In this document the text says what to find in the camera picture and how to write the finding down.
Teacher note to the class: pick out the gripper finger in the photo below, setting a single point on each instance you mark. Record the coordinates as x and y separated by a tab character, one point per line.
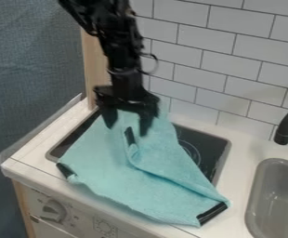
146	124
109	117

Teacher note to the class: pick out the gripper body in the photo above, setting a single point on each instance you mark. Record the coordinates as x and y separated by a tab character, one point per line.
126	94

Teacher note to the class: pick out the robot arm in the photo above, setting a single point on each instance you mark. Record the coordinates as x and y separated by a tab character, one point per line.
113	28

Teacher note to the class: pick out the light blue cloth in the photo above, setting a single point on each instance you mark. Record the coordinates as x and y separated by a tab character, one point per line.
146	167

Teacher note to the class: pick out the toy stove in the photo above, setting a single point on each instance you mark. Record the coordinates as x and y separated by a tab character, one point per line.
200	148

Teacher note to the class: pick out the toy sink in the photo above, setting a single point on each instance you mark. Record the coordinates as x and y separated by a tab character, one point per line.
277	200

